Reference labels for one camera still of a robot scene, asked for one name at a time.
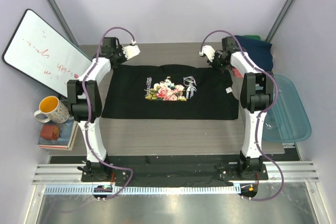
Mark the folded red t-shirt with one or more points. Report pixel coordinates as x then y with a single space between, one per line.
236 73

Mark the aluminium corner post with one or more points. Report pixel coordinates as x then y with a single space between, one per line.
60 18
279 20

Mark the whiteboard with red writing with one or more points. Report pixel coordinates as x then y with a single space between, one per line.
42 53

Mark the stack of books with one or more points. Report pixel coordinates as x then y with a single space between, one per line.
66 138

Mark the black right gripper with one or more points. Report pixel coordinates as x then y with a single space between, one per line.
216 60

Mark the black printed t-shirt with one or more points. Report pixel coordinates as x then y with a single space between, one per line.
170 92

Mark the folded green t-shirt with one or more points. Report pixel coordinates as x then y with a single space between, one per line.
252 37

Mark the folded navy t-shirt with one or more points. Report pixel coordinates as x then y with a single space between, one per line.
259 52

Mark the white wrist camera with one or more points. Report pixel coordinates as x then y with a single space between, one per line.
208 52
132 50

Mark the aluminium rail frame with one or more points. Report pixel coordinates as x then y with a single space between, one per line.
180 189

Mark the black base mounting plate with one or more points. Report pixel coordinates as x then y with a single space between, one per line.
174 171

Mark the blue transparent plastic bin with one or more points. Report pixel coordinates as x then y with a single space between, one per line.
286 121

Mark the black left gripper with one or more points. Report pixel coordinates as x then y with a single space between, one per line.
119 55

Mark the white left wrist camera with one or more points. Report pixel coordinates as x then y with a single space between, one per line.
132 50

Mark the left aluminium corner post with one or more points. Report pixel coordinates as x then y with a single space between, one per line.
60 18

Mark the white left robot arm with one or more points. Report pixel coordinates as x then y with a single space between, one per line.
85 106

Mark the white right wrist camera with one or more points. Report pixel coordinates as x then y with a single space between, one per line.
208 52

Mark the right aluminium corner post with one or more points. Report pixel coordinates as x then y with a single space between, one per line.
279 20

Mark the white mug orange inside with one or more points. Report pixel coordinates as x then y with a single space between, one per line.
51 109

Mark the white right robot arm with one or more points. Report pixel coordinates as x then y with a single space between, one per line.
258 94

